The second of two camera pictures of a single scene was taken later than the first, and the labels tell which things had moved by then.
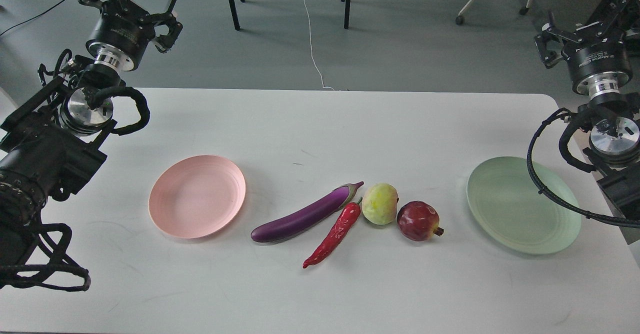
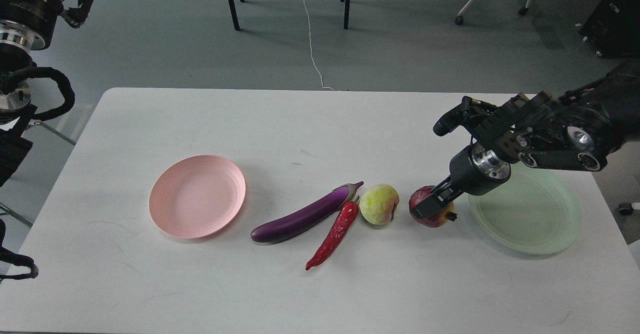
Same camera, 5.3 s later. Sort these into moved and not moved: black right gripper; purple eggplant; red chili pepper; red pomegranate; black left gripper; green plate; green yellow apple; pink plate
Moved: black right gripper; red pomegranate; black left gripper
Not moved: green plate; purple eggplant; red chili pepper; pink plate; green yellow apple
